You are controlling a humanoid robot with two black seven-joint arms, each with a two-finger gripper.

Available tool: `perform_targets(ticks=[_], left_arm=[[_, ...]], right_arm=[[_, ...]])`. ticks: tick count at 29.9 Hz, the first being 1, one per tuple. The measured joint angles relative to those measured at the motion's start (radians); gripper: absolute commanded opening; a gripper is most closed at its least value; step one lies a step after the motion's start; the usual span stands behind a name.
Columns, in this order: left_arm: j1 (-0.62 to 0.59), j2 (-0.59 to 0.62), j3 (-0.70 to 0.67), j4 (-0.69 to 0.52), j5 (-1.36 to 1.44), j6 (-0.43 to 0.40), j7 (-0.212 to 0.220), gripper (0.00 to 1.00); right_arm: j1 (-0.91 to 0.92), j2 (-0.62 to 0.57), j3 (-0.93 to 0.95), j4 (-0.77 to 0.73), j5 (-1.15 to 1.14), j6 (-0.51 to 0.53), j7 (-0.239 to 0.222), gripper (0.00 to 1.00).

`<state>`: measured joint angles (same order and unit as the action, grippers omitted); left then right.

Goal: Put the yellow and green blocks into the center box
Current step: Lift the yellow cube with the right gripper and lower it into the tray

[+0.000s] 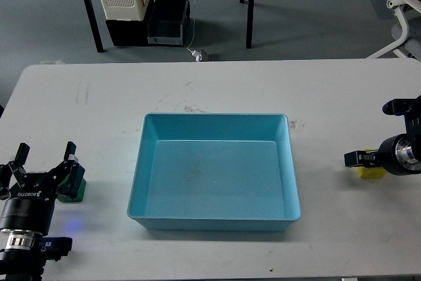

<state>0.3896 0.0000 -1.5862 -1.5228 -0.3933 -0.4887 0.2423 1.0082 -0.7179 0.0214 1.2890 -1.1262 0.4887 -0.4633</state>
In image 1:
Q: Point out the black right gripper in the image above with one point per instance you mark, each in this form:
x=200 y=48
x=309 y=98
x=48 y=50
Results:
x=394 y=155

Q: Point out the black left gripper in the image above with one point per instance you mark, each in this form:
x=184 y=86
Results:
x=31 y=201

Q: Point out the yellow wooden cube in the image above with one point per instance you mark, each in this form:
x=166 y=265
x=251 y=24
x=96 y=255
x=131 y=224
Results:
x=372 y=173

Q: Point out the green wooden cube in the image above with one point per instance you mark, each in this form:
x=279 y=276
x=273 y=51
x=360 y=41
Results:
x=80 y=193

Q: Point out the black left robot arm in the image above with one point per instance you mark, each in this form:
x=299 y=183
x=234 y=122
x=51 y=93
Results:
x=20 y=259

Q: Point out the light blue plastic tray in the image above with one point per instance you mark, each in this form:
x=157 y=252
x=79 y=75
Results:
x=219 y=172

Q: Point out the black plastic crate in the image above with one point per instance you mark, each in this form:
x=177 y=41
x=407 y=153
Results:
x=127 y=33

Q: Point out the white grey office chair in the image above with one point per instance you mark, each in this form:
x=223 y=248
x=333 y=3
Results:
x=406 y=32

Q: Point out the white power adapter plug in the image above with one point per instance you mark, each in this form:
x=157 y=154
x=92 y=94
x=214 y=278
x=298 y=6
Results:
x=200 y=56

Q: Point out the dark grey open bin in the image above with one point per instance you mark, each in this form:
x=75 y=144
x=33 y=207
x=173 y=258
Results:
x=168 y=22

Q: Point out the black table leg left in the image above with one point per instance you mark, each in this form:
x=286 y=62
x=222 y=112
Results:
x=94 y=26

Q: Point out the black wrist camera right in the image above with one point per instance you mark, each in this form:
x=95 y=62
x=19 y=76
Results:
x=410 y=109

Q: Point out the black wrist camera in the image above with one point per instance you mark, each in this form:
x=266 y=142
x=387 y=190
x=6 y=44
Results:
x=410 y=109
x=54 y=248

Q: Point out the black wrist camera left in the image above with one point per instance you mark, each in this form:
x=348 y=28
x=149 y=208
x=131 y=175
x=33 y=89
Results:
x=54 y=248

